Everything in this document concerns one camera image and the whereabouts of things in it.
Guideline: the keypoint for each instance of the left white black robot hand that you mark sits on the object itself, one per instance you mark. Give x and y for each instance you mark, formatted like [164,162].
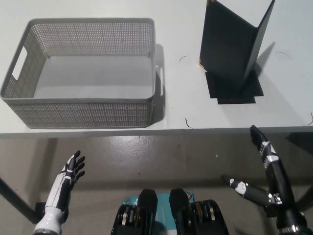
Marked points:
[60,188]

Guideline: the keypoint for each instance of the black hardcover notebook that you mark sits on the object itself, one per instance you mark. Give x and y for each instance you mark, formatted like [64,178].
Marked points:
[225,36]

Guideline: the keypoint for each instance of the black teal robot body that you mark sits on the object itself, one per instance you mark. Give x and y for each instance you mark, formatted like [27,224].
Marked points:
[176,215]

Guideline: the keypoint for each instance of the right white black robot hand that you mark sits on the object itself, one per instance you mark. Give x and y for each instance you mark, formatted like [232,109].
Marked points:
[275,169]

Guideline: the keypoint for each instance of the grey perforated plastic basket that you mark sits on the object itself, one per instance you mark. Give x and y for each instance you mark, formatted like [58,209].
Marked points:
[73,111]

